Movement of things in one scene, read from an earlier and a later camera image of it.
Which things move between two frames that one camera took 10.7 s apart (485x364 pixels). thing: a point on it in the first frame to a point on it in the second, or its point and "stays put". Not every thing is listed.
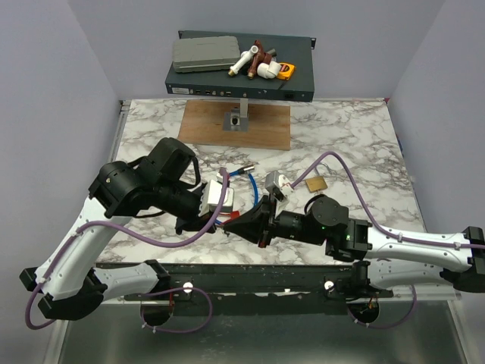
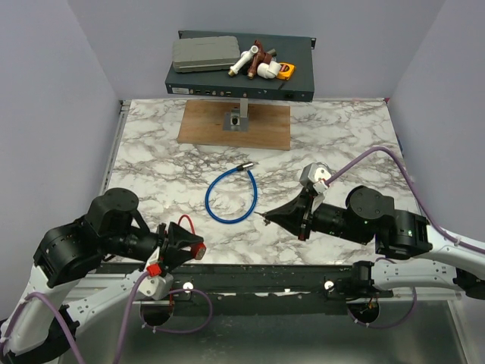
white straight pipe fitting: x=244 y=58 stays put
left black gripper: x=192 y=224 to x=176 y=238
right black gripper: x=258 y=225 to x=293 y=215
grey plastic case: x=205 y=54 stays put
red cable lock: x=234 y=214 to x=198 y=249
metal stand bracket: x=237 y=120 stays put
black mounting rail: x=301 y=290 stays put
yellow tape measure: x=286 y=70 stays put
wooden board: x=269 y=123 stays put
